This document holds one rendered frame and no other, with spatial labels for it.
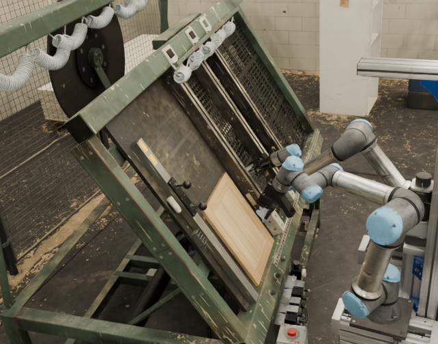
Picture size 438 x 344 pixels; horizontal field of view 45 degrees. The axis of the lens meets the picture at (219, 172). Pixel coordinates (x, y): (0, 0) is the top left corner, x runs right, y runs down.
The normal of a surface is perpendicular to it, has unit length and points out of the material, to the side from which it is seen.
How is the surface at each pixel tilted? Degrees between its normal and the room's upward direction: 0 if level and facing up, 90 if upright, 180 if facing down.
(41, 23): 90
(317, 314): 0
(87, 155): 90
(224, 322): 90
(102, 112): 60
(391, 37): 90
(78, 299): 0
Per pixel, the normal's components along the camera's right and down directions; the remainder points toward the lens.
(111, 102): 0.78, -0.38
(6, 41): 0.95, 0.07
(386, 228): -0.76, 0.27
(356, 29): -0.43, 0.48
